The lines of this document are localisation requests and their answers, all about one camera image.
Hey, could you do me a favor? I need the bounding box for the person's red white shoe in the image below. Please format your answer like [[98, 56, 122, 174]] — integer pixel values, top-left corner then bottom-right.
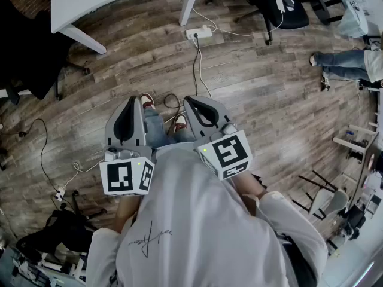
[[139, 93, 155, 109], [174, 114, 188, 131]]

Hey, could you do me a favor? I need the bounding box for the white floor cable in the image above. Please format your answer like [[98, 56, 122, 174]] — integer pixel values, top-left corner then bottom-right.
[[197, 48, 213, 101]]

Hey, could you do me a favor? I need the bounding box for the white charger cable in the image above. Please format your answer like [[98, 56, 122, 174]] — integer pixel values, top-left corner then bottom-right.
[[190, 7, 284, 38]]

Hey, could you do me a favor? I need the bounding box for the person's left red white shoe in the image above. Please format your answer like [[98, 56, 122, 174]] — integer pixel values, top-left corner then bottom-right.
[[139, 93, 155, 109]]

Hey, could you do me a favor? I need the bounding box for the person's leg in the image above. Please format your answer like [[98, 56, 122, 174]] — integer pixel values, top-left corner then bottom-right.
[[169, 127, 195, 145], [142, 106, 168, 149]]

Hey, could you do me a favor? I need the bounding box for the person's left leg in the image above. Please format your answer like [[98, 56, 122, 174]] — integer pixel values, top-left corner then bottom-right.
[[142, 106, 168, 149]]

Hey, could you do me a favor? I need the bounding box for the black swivel chair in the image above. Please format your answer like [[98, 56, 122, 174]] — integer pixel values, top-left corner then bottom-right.
[[16, 190, 108, 263]]

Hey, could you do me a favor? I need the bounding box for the large black office chair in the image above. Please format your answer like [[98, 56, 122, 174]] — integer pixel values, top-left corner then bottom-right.
[[0, 0, 91, 106]]

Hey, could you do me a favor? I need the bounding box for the black power cable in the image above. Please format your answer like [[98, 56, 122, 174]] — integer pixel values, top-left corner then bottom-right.
[[163, 36, 203, 122]]

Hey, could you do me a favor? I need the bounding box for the clear plastic bag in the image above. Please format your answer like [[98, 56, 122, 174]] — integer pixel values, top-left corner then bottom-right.
[[337, 0, 370, 39]]

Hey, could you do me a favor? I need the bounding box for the black strap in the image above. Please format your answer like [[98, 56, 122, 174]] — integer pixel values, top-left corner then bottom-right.
[[276, 233, 318, 287]]

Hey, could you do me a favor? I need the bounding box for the white power strip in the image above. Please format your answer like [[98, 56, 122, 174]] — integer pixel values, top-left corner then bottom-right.
[[185, 25, 214, 40]]

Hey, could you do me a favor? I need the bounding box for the looped white cable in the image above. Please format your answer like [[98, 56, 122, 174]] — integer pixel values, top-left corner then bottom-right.
[[61, 161, 106, 191]]

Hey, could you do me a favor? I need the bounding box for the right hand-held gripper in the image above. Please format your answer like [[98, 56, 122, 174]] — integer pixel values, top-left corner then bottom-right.
[[183, 95, 253, 181]]

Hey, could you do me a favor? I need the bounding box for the person's right red white shoe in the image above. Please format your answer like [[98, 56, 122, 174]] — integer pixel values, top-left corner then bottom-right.
[[174, 114, 188, 131]]

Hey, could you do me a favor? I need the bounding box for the white plastic chair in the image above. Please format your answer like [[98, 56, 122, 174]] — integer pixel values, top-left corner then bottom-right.
[[309, 188, 350, 219]]

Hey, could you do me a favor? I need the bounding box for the person's right leg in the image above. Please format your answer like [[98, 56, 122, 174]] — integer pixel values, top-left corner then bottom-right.
[[169, 127, 195, 145]]

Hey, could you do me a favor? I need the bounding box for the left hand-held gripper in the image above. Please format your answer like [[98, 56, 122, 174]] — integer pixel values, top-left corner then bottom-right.
[[99, 96, 156, 196]]

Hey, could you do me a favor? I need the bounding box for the person's white shirt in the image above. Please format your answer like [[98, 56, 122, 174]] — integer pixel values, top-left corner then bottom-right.
[[86, 142, 329, 287]]

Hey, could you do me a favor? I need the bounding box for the thin black floor cable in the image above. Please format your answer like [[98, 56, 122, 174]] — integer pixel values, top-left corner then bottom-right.
[[19, 117, 61, 191]]

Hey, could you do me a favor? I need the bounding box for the person's right forearm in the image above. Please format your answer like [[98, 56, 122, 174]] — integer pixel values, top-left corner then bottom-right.
[[231, 171, 269, 218]]

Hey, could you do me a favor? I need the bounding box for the black metal frame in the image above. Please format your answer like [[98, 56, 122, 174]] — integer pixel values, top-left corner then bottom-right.
[[291, 169, 339, 221]]

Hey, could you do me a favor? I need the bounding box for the person's left forearm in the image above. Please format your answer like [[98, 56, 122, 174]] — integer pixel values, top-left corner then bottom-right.
[[114, 194, 142, 233]]

